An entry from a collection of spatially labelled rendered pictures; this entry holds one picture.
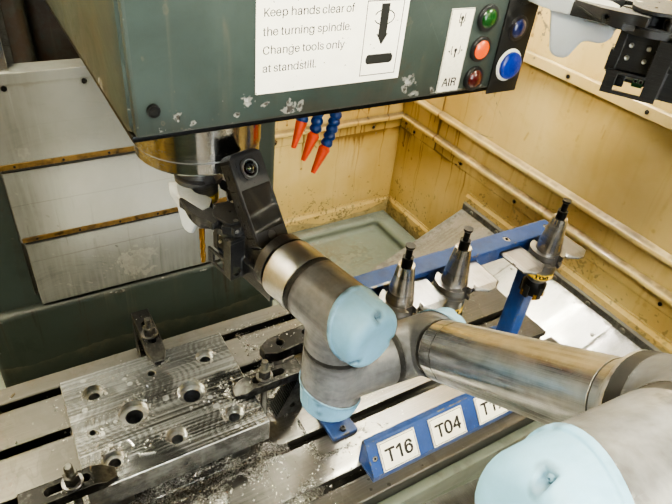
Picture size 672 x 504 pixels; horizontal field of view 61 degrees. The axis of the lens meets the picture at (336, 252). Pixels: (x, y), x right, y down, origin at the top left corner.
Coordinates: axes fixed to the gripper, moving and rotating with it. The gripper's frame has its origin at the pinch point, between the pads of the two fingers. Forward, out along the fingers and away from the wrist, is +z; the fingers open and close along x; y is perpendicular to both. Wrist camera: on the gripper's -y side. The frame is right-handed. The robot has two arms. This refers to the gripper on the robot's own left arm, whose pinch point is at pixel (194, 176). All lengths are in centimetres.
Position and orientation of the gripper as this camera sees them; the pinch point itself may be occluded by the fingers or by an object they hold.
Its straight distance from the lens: 80.7
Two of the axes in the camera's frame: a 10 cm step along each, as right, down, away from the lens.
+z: -6.7, -5.0, 5.5
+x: 7.4, -3.4, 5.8
